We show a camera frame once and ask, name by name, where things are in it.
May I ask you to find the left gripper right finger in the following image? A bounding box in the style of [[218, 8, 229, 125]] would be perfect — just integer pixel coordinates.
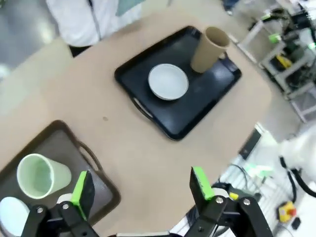
[[189, 166, 275, 237]]

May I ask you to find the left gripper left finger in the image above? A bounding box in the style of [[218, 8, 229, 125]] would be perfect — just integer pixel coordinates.
[[22, 169, 100, 237]]

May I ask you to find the teal cloth mat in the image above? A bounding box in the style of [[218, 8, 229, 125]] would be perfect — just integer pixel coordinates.
[[116, 0, 143, 17]]

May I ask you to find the brown serving tray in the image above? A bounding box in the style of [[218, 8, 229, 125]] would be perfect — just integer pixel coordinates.
[[0, 119, 121, 237]]

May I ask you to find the black serving tray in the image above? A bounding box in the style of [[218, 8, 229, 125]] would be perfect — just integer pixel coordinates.
[[114, 25, 242, 141]]

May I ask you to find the tall light green cup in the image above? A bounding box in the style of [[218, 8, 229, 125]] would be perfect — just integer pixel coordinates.
[[16, 153, 72, 199]]

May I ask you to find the light blue bowl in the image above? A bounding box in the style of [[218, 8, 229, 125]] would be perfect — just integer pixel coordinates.
[[0, 197, 31, 237]]

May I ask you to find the yellow emergency stop button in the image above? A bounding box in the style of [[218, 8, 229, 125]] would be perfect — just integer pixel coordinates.
[[278, 201, 297, 222]]

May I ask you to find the grey bowl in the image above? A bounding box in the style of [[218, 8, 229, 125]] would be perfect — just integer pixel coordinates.
[[148, 63, 190, 101]]

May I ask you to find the tall brown cup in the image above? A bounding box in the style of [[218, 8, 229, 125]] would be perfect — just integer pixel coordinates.
[[189, 26, 231, 74]]

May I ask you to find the person in white jacket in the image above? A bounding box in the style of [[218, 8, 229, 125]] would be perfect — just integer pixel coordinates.
[[45, 0, 144, 58]]

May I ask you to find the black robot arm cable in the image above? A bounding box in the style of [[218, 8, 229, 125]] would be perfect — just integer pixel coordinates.
[[278, 155, 316, 196]]

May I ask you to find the aluminium frame rack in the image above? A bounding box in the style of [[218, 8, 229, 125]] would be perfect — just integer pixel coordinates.
[[238, 14, 316, 123]]

